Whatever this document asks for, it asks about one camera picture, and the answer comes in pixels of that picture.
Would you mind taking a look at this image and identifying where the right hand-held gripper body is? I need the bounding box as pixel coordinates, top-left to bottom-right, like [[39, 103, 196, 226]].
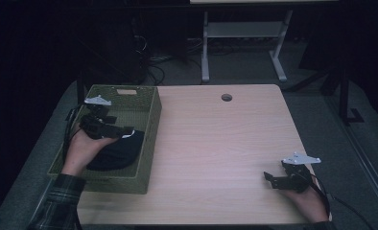
[[281, 151, 321, 195]]

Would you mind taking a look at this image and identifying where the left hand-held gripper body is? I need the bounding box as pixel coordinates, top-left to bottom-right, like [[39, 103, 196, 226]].
[[79, 94, 119, 141]]

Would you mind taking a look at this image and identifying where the dark navy garment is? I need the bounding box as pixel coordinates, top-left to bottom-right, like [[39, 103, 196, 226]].
[[85, 128, 146, 172]]

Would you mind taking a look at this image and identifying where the green woven basket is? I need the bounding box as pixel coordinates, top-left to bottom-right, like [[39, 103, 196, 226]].
[[47, 83, 163, 195]]

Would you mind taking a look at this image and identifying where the person's left hand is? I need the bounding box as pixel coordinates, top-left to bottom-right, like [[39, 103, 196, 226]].
[[60, 125, 119, 176]]

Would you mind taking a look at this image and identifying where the person's right hand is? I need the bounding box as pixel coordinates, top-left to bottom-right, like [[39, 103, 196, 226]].
[[282, 176, 331, 223]]

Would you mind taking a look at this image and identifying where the black metal stand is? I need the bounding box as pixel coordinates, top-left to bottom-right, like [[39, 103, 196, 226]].
[[319, 61, 366, 127]]

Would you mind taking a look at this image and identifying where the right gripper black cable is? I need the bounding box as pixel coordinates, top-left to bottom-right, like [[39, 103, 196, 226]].
[[305, 172, 332, 219]]

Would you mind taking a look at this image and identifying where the black floor cable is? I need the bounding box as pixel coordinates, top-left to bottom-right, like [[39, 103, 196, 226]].
[[329, 193, 367, 230]]

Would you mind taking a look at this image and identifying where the metal floor rail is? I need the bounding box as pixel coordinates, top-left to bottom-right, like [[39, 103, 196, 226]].
[[26, 178, 65, 230], [324, 95, 378, 221]]

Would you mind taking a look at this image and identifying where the bundle of floor cables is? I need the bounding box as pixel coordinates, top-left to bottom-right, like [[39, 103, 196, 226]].
[[132, 34, 204, 86]]

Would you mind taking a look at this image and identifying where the white metal desk frame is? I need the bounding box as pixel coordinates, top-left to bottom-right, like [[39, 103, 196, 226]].
[[201, 9, 295, 83]]

